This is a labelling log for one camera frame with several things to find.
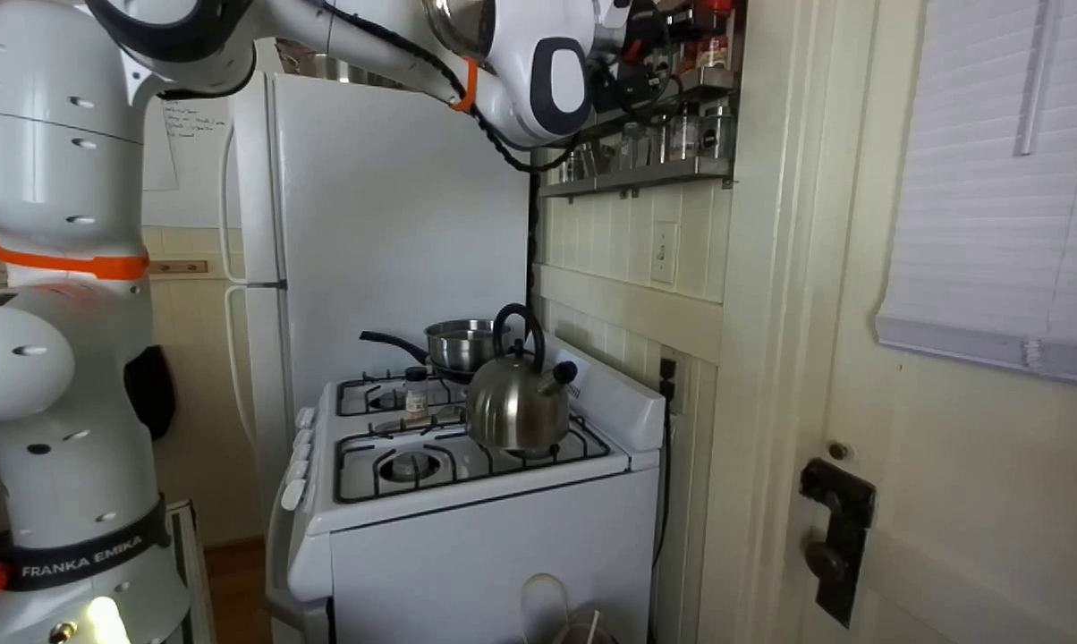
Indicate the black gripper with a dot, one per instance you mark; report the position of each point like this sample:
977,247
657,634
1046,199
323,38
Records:
626,64

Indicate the roasted cinnamon spice bottle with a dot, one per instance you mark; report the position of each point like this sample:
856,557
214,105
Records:
717,59

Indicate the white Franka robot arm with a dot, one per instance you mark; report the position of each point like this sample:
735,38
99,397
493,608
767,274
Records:
59,395

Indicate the steel spice rack shelf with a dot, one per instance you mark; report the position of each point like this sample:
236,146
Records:
657,176
701,98

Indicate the black stove grate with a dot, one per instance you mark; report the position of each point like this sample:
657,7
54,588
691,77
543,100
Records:
440,472
370,397

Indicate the white gas stove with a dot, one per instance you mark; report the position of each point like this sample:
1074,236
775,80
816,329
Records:
487,559

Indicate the small glass spice jar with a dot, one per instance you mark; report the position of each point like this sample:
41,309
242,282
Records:
657,142
636,144
680,137
608,152
712,131

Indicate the white refrigerator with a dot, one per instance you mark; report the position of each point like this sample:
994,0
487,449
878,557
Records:
396,236

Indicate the white blind wand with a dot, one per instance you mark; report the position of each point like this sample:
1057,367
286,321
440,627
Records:
1037,74

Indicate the white window blind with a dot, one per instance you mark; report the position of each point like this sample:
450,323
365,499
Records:
1004,217

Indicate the black door latch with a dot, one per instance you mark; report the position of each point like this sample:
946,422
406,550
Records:
843,523

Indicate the white paper sheet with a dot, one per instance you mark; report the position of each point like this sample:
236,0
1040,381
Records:
192,179

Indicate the cream panelled door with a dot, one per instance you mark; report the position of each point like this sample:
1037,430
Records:
977,513

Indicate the wall power outlet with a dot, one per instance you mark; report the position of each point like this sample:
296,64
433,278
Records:
668,378

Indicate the wooden wall rail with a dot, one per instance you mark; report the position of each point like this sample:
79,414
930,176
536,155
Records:
180,268

